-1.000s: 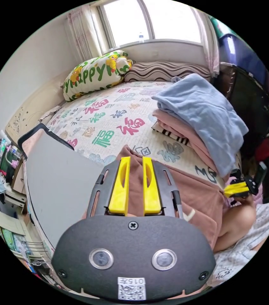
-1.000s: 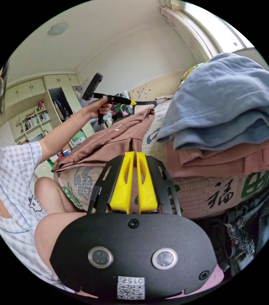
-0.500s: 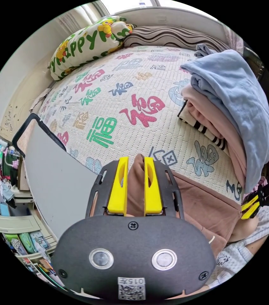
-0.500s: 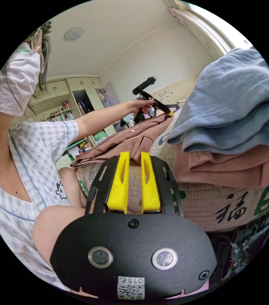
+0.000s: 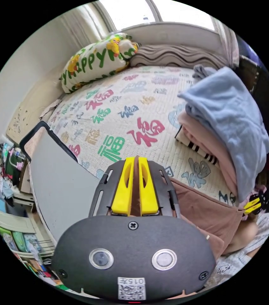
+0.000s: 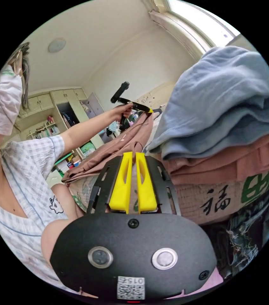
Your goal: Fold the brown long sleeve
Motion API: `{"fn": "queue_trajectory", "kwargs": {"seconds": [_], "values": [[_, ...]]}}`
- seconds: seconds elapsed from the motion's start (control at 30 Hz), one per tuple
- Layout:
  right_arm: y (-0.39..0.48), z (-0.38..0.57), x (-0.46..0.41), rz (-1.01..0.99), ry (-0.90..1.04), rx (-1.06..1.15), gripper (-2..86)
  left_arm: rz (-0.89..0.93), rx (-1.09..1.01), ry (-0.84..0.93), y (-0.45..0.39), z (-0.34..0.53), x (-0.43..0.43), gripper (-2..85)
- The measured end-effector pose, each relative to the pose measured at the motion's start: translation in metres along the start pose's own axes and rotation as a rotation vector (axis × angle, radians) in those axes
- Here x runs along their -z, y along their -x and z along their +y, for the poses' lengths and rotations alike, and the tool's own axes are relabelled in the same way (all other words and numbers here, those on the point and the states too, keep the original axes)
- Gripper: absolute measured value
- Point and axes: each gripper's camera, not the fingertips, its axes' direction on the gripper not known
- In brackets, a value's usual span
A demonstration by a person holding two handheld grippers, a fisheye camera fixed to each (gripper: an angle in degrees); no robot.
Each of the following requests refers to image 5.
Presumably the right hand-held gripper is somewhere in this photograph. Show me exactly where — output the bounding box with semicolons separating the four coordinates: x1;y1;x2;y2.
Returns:
243;191;268;215

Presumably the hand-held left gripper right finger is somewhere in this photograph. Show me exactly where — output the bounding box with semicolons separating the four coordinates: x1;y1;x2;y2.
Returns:
138;157;160;216

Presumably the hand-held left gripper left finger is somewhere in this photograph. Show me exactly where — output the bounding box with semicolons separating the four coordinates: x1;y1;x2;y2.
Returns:
111;157;135;216

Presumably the brown long sleeve shirt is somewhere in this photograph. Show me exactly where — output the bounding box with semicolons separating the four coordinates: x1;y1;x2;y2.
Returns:
131;166;245;261

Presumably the person's body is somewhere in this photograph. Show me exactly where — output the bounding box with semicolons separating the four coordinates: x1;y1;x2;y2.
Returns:
216;209;269;288

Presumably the bed with printed quilt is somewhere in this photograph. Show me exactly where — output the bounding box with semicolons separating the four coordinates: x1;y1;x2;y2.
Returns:
39;64;244;208

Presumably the grey board with black rim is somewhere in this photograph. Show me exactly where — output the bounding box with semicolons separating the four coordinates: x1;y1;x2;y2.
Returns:
19;120;102;244

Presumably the pile of clothes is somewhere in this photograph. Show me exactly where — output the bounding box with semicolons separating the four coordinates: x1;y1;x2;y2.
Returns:
174;64;269;203

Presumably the cluttered shelf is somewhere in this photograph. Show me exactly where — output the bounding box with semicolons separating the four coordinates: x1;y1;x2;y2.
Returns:
0;137;62;288

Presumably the white pillow with duck print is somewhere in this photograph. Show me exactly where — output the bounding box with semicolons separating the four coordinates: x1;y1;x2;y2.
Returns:
59;33;141;94

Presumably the brown wavy striped rolled blanket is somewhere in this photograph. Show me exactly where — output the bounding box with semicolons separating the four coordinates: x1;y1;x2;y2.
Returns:
129;44;226;71

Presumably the white curtain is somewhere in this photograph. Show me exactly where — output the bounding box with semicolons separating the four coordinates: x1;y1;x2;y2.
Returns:
60;3;117;48

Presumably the window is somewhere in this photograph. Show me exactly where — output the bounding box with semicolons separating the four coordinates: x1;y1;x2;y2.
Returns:
98;0;218;32

